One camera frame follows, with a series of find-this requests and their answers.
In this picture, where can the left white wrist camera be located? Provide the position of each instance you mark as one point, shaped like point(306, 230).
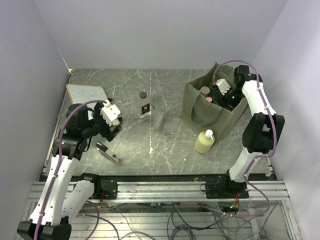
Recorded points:
point(110, 113)

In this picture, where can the green bottle beige cap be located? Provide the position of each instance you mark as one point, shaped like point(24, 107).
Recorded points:
point(204, 90)

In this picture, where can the tall clear square bottle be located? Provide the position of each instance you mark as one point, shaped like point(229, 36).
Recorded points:
point(144, 105)

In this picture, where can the aluminium rail frame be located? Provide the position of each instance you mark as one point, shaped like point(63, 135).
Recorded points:
point(171, 207)

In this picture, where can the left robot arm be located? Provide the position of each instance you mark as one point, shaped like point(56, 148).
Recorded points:
point(53, 215)

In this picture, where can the yellow-green pump bottle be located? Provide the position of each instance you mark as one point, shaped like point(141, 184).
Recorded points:
point(205, 141)

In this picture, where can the orange bottle pink cap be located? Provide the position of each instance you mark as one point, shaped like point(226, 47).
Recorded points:
point(209, 99)

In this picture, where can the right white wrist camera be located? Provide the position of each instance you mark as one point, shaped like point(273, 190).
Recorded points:
point(223, 86)

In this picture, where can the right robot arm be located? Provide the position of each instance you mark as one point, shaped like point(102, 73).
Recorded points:
point(261, 136)

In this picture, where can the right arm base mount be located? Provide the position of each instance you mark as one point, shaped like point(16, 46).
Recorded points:
point(217, 188)

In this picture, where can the yellow-framed whiteboard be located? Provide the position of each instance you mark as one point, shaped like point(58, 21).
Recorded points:
point(79, 93)

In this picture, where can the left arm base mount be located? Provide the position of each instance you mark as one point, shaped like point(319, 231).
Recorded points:
point(109, 188)

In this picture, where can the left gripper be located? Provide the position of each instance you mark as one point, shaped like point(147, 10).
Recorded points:
point(109, 135)

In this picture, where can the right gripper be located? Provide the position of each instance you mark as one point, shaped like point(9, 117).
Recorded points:
point(223, 100)

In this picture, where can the green canvas bag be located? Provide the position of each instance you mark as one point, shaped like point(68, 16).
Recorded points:
point(199, 114)

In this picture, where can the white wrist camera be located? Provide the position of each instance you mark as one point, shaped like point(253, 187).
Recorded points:
point(110, 113)
point(223, 86)

